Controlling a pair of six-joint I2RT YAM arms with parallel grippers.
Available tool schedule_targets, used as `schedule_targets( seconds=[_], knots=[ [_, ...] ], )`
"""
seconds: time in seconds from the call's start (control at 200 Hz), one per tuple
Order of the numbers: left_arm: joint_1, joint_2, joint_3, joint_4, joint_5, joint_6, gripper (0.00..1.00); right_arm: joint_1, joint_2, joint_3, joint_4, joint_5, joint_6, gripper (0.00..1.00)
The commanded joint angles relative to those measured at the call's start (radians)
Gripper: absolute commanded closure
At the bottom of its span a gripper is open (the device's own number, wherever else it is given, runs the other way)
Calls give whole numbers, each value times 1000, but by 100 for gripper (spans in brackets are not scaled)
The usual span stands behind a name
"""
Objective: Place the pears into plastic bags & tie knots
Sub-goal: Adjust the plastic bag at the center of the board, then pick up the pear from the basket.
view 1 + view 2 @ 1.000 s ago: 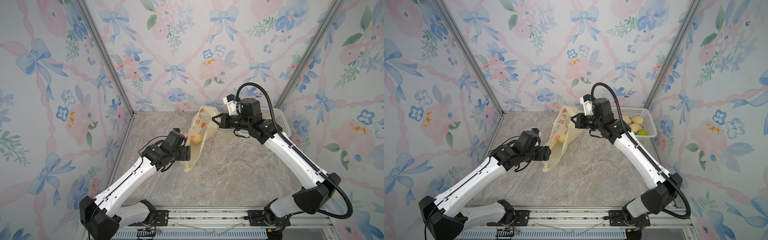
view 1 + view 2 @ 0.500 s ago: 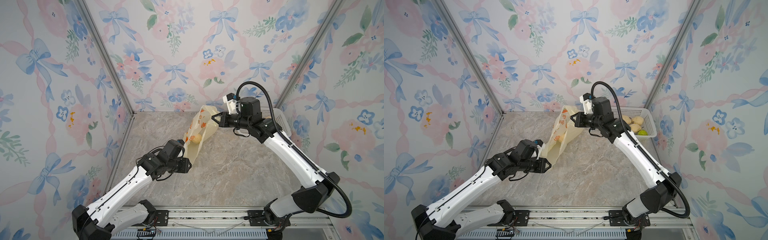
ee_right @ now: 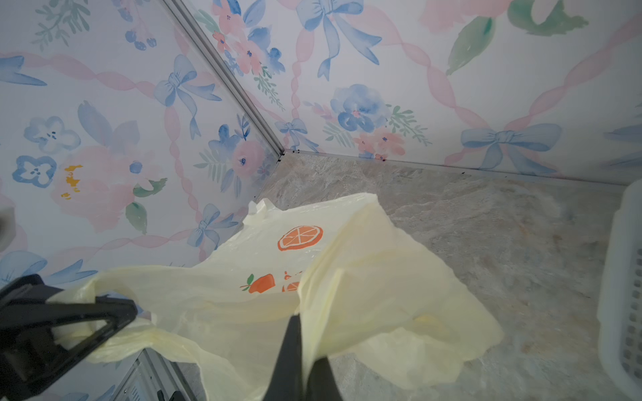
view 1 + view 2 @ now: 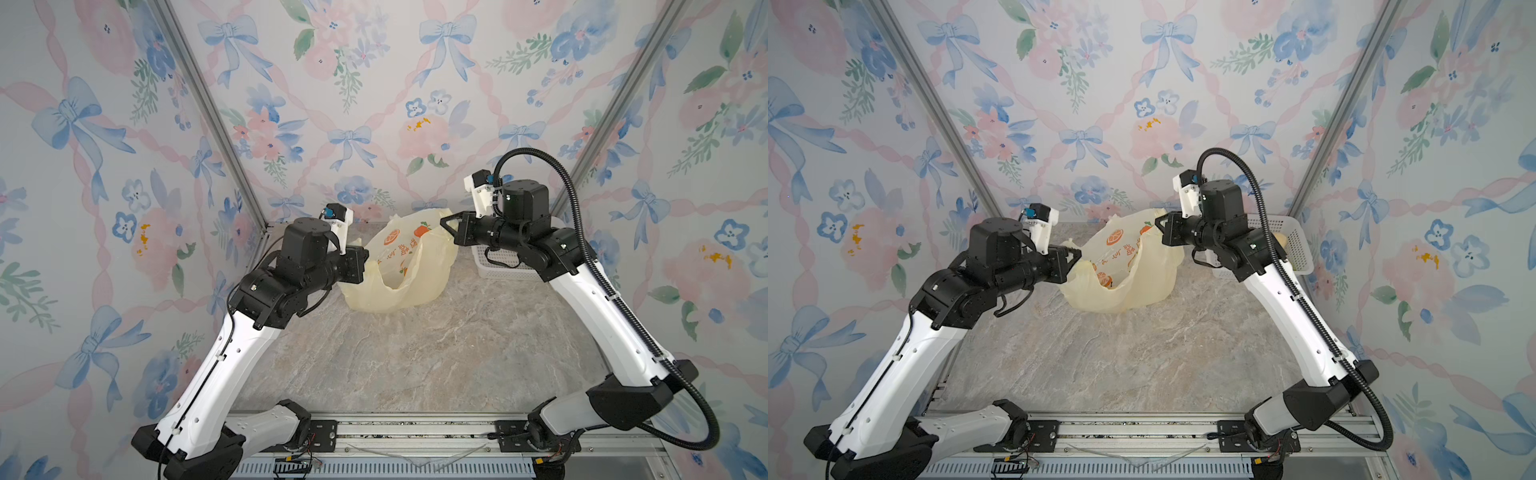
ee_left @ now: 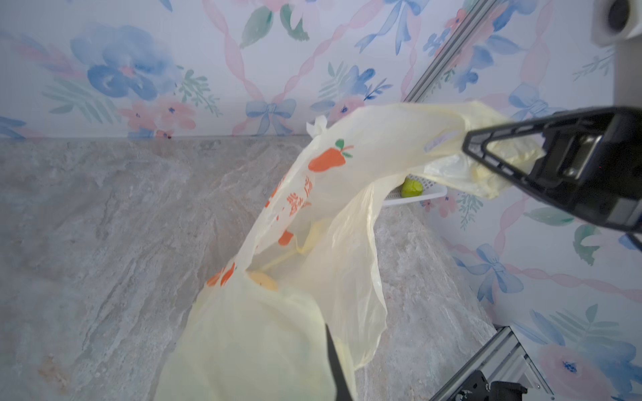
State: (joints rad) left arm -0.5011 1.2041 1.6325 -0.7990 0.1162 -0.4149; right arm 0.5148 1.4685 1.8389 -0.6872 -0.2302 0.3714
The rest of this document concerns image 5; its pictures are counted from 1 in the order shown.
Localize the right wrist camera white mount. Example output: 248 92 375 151
591 0 641 109

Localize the white perforated plastic basket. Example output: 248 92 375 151
305 114 449 208

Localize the green pear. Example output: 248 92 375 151
400 177 424 198

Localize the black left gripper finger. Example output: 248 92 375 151
325 325 353 401

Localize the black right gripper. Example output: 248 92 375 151
463 107 641 251

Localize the right aluminium corner post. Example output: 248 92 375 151
402 0 500 103

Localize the yellow plastic bag orange print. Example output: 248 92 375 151
155 101 508 400

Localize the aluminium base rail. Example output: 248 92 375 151
431 327 559 401

